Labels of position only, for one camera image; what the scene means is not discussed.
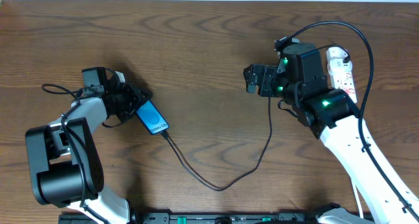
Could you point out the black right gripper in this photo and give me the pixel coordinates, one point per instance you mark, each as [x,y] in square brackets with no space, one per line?
[264,80]

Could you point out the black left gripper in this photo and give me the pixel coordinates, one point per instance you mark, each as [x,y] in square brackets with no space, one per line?
[136,99]

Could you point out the blue Galaxy smartphone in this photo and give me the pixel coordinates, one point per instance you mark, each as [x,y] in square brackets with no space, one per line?
[151,118]

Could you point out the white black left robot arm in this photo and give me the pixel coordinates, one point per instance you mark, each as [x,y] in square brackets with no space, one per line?
[64,165]

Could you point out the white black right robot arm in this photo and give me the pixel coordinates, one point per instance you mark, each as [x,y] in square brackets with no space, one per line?
[326,104]

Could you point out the white power strip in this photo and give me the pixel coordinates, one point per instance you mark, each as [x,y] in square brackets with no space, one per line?
[339,68]

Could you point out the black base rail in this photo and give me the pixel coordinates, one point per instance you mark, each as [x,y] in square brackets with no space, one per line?
[166,218]

